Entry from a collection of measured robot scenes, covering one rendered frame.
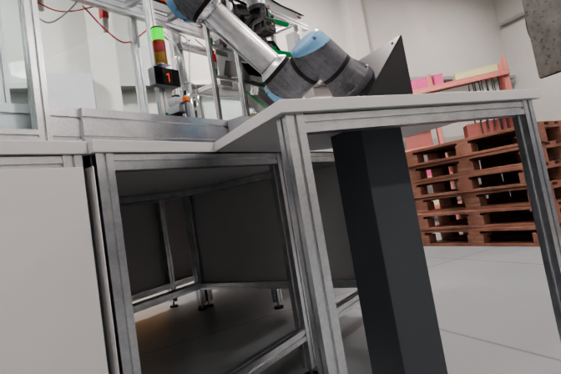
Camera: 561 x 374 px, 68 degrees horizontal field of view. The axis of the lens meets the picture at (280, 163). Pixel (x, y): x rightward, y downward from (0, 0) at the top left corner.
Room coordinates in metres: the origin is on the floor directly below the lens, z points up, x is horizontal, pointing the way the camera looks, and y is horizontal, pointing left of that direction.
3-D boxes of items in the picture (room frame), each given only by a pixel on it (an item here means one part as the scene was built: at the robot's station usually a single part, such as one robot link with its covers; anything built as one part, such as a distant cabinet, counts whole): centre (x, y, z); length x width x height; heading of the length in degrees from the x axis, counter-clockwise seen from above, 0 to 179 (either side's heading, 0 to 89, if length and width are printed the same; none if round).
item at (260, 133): (1.38, -0.26, 0.84); 0.90 x 0.70 x 0.03; 117
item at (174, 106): (1.52, 0.35, 1.06); 0.08 x 0.04 x 0.07; 52
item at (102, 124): (1.40, 0.23, 0.91); 0.89 x 0.06 x 0.11; 145
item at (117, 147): (1.97, 0.56, 0.85); 1.50 x 1.41 x 0.03; 145
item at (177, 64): (3.00, 0.62, 1.56); 0.09 x 0.04 x 1.39; 145
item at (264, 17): (1.62, -0.01, 1.37); 0.09 x 0.08 x 0.12; 55
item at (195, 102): (2.67, 0.50, 1.32); 0.14 x 0.14 x 0.38
